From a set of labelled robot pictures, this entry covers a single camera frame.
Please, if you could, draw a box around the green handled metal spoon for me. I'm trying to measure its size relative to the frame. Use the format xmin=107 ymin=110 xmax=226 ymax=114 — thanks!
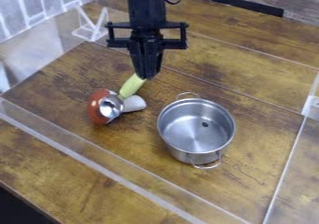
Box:
xmin=99 ymin=74 xmax=147 ymax=119

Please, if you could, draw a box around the black wall strip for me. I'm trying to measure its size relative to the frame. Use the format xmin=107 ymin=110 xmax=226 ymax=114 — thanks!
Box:
xmin=208 ymin=0 xmax=285 ymax=18

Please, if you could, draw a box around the clear acrylic right panel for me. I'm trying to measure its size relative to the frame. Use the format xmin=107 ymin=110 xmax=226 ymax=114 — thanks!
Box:
xmin=264 ymin=74 xmax=319 ymax=224

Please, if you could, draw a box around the small steel pot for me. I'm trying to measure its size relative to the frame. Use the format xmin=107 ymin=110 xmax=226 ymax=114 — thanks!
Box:
xmin=158 ymin=92 xmax=236 ymax=170

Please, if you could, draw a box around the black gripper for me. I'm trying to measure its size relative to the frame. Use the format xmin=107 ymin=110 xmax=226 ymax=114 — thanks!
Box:
xmin=106 ymin=0 xmax=189 ymax=79

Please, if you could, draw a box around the clear acrylic triangle bracket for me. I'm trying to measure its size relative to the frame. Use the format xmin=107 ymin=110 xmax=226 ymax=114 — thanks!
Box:
xmin=71 ymin=7 xmax=110 ymax=42

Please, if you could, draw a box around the clear acrylic front barrier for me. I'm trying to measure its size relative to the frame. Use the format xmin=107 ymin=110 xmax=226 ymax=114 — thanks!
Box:
xmin=0 ymin=98 xmax=250 ymax=224

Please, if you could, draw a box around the red toy mushroom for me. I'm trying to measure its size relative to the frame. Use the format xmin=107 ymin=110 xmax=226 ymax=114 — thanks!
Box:
xmin=86 ymin=88 xmax=149 ymax=126

